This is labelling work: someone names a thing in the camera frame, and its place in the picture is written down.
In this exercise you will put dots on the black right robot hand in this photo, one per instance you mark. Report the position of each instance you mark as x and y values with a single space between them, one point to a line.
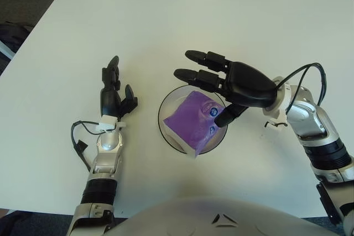
249 84

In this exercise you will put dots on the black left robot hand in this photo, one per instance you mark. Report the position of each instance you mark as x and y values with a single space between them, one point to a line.
109 102

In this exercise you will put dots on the purple tissue paper pack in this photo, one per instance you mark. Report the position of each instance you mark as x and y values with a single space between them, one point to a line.
188 125

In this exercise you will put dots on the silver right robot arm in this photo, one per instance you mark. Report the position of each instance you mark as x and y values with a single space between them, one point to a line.
312 125

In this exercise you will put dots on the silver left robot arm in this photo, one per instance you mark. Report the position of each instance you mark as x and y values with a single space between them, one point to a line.
106 161

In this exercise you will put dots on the white plate with black rim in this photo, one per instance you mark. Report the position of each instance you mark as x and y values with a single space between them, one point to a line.
171 103

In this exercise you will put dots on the black bag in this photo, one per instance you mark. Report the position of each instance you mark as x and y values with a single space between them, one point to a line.
11 34

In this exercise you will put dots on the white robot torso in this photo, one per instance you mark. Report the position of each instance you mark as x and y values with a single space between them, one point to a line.
179 219

